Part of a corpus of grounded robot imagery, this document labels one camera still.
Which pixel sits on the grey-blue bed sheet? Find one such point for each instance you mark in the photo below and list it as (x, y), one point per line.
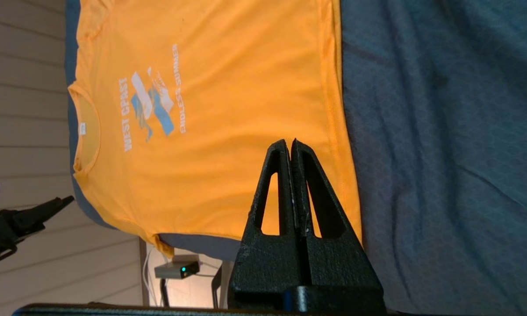
(443, 131)

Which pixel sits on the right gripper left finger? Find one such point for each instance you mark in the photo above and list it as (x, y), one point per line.
(267, 272)

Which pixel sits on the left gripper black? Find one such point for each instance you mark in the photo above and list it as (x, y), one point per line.
(4, 232)

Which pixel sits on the yellow printed t-shirt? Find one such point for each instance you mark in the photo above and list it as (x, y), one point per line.
(224, 87)

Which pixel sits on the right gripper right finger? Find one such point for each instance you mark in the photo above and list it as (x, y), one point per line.
(342, 272)

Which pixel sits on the grey box with green light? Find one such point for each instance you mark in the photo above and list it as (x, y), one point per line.
(171, 270)

